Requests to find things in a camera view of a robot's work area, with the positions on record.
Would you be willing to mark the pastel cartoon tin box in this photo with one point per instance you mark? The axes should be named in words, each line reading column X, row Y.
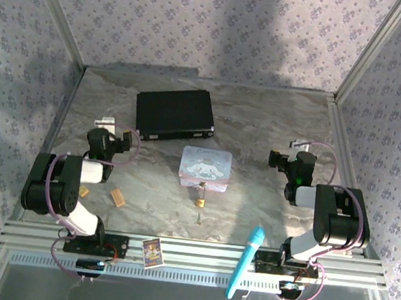
column 204, row 166

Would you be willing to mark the small metal key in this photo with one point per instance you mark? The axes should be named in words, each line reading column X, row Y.
column 198, row 219

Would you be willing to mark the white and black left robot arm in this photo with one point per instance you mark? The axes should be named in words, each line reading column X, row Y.
column 84, row 216

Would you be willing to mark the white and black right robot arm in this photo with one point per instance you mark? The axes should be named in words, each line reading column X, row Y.
column 301, row 246

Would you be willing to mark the small wooden block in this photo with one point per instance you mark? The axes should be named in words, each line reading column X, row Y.
column 84, row 191

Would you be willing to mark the long wooden block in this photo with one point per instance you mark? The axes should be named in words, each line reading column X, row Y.
column 117, row 198

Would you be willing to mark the black hard case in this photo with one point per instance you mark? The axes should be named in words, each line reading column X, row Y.
column 174, row 112

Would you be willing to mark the blue marker pen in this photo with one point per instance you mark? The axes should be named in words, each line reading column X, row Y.
column 246, row 260

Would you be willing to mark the colourful picture card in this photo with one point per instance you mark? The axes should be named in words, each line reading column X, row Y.
column 152, row 253

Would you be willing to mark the black left electronics module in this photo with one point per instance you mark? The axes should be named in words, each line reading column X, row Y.
column 87, row 265

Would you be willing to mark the black electronics module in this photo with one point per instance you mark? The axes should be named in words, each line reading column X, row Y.
column 291, row 289
column 87, row 265

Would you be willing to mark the black right electronics module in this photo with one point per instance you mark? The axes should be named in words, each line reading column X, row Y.
column 291, row 289

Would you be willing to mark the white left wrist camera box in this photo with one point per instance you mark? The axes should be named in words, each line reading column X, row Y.
column 104, row 122

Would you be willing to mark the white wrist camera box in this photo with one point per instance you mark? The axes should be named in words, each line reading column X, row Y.
column 104, row 122
column 299, row 144

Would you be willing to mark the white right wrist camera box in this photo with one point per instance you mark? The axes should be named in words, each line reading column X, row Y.
column 299, row 144

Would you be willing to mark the aluminium side rail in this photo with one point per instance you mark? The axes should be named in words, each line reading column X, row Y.
column 342, row 144
column 64, row 105

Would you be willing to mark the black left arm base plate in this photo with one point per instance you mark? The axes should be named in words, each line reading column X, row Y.
column 120, row 246

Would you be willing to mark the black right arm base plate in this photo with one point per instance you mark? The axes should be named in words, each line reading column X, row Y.
column 265, row 264

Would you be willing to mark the aluminium slotted frame rail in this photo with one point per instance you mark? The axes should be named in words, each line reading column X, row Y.
column 203, row 253

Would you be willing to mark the aluminium corner post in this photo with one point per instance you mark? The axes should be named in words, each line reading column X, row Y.
column 373, row 50
column 56, row 14

